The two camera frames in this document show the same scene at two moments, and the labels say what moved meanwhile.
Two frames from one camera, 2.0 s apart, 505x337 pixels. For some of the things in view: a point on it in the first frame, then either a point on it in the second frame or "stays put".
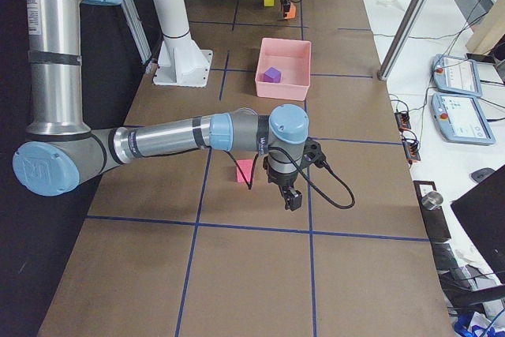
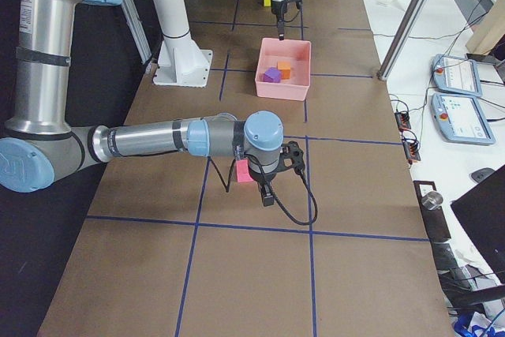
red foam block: [244, 175] stays put
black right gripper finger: [294, 200] -> [267, 192]
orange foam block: [292, 13] -> [285, 67]
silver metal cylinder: [432, 200] stays put
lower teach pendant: [461, 119] stays put
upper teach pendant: [456, 74] stays put
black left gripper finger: [286, 5] -> [281, 29]
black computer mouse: [482, 174] stays put
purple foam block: [272, 75] stays put
